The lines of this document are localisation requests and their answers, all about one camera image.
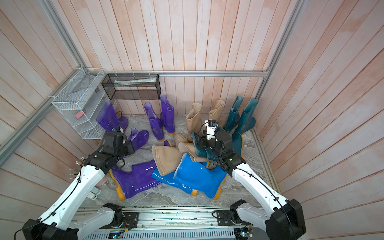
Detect teal rain boot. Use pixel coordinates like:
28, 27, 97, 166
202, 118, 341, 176
232, 132, 245, 160
224, 96, 244, 132
235, 99, 259, 135
191, 132, 219, 161

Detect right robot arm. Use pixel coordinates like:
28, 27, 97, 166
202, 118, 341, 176
192, 129, 307, 240

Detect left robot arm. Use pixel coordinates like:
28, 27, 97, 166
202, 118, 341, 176
19, 132, 135, 240

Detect beige rain boot lying small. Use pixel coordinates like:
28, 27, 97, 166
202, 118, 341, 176
178, 143, 209, 163

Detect beige rain boot upright right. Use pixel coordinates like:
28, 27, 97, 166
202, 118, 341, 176
209, 100, 226, 128

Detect beige rain boot upright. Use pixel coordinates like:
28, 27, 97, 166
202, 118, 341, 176
186, 103, 203, 143
209, 100, 226, 128

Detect beige rain boot upright left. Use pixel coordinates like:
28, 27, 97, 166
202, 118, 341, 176
186, 103, 203, 143

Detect blue rain boot front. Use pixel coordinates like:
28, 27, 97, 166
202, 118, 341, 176
174, 153, 228, 201

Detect blue rain boot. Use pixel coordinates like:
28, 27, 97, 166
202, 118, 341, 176
174, 153, 228, 201
152, 169, 198, 196

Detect purple rain boot lying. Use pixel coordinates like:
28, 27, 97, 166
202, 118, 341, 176
110, 147, 161, 201

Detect beige rain boot lying large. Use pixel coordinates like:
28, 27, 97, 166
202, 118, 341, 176
152, 134, 187, 176

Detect purple rain boot back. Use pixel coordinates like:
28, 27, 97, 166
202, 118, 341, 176
160, 96, 176, 135

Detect blue rain boot rear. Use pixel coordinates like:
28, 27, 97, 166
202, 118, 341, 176
152, 169, 198, 196

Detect pink eraser block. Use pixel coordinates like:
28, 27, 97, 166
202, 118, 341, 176
75, 111, 85, 119

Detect paper sheet in basket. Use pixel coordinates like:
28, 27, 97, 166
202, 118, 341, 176
114, 78, 158, 87

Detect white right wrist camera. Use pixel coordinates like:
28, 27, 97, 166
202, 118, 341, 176
205, 120, 218, 140

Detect white wire wall shelf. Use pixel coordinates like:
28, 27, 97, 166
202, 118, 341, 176
52, 68, 109, 140

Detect black mesh wall basket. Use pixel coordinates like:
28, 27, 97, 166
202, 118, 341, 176
102, 73, 162, 101

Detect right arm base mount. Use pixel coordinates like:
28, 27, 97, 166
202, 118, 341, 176
212, 200, 248, 226

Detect aluminium frame rails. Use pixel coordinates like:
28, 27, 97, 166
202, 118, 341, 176
0, 0, 307, 193

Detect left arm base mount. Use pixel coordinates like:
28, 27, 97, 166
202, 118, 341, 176
102, 203, 139, 230

